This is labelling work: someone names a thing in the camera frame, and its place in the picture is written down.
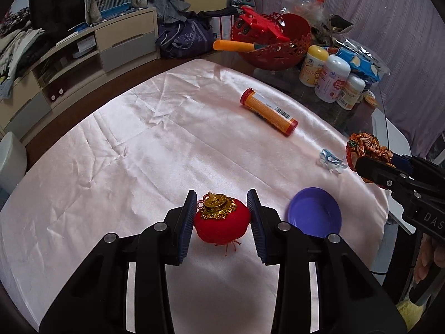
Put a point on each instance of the white shopping bag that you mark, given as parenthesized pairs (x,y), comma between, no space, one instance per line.
(224,24)

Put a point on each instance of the white waste bin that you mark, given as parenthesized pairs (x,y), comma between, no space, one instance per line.
(10,160)

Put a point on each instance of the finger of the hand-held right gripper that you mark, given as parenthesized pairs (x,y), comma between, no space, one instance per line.
(375,172)
(403,162)

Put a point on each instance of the white bottle cream cap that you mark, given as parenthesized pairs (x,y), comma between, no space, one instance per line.
(313,66)

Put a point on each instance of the dark floral cushion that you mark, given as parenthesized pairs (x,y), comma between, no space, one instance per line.
(17,19)

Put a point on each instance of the purple bag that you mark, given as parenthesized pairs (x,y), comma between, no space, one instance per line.
(184,38)

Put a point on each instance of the purple plastic bowl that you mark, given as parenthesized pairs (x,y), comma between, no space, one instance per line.
(313,212)

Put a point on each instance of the red lantern gold top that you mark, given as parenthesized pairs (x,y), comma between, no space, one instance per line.
(222,224)

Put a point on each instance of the grey jacket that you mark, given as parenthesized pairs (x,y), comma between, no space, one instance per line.
(167,0)

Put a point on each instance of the yellow fluffy mat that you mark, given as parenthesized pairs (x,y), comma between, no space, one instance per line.
(410,315)

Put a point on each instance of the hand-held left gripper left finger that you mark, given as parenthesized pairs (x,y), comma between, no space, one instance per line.
(184,229)

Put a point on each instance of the purple curtain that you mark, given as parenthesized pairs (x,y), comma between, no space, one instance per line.
(399,24)

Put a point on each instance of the small white bottle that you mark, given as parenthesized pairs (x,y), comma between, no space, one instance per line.
(349,92)

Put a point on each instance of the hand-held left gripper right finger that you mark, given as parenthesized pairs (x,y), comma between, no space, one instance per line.
(257,229)

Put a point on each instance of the red openwork basket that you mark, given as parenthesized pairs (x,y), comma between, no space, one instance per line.
(278,55)

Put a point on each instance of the pile of clothes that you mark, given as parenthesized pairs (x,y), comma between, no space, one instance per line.
(17,48)

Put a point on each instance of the person's right hand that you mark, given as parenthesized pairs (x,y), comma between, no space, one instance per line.
(429,261)

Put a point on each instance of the small orange packet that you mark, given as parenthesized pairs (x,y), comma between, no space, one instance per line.
(369,98)

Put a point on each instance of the pile of snack packaging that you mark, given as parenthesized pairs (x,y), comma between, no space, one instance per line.
(313,7)

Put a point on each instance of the red toy plane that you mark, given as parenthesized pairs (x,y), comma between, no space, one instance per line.
(257,24)

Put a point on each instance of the orange wrapper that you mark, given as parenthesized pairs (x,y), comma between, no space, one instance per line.
(368,146)

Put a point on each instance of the orange tube red cap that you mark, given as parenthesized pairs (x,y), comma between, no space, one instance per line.
(267,109)

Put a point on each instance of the pink satin tablecloth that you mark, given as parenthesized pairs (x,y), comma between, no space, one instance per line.
(139,167)

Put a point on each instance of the blue snack packet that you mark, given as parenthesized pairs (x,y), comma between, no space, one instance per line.
(361,64)

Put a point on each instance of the black television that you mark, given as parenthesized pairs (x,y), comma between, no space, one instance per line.
(59,7)

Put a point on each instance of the clear crumpled plastic wrapper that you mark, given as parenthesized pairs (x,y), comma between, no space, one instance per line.
(330,161)

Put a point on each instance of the beige television cabinet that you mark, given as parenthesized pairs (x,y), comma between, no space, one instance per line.
(121,31)

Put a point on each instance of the white bottle pink label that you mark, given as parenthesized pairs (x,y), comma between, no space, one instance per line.
(332,80)

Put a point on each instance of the glass coffee table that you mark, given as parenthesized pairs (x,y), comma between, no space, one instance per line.
(288,80)

